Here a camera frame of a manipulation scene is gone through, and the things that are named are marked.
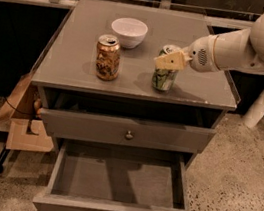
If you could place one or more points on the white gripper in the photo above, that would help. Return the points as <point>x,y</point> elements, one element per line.
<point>199,57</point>

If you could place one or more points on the green soda can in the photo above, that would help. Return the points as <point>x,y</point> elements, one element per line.
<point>162,80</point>

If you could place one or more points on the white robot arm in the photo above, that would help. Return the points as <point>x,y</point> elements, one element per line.
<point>238,50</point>

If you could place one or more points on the gold soda can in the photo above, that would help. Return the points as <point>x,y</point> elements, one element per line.
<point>108,57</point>

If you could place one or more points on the grey drawer cabinet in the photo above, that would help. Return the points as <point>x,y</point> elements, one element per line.
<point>67,80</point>

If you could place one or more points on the metal top drawer knob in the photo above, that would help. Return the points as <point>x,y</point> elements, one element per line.
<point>129,135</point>

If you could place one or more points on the grey top drawer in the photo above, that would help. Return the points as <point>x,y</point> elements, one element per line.
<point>112,130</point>

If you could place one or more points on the grey open middle drawer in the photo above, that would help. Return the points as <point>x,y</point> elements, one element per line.
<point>99,177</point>

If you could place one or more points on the white ceramic bowl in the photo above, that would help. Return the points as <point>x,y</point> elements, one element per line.
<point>130,32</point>

